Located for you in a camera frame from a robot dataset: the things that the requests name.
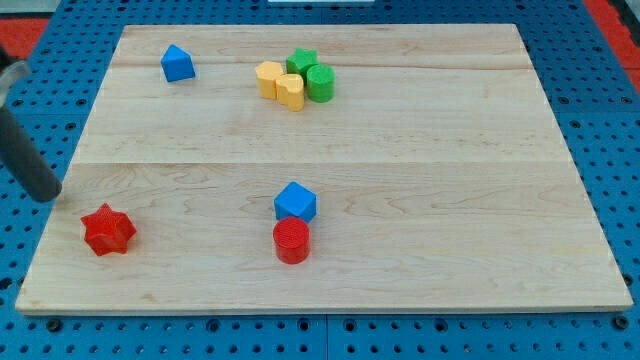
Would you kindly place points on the red cylinder block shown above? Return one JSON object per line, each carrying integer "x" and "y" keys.
{"x": 291, "y": 237}

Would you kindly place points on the green star block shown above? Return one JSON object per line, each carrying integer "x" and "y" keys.
{"x": 300, "y": 61}

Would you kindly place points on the yellow heart block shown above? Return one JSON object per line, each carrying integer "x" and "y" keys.
{"x": 290, "y": 91}

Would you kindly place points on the red star block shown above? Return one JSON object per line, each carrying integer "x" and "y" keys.
{"x": 108, "y": 231}

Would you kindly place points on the green cylinder block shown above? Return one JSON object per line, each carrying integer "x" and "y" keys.
{"x": 320, "y": 83}

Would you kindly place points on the yellow hexagon block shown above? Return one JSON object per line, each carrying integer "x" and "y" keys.
{"x": 266, "y": 75}

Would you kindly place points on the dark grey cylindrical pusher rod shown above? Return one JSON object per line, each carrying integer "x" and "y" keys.
{"x": 24, "y": 161}

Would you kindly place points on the silver pusher mount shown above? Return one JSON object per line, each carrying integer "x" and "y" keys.
{"x": 12, "y": 70}

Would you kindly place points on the blue cube block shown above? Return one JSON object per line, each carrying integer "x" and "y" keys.
{"x": 295, "y": 201}

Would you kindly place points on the blue pentagon block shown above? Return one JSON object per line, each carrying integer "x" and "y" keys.
{"x": 177, "y": 64}

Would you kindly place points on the wooden board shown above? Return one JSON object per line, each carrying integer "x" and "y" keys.
{"x": 443, "y": 182}

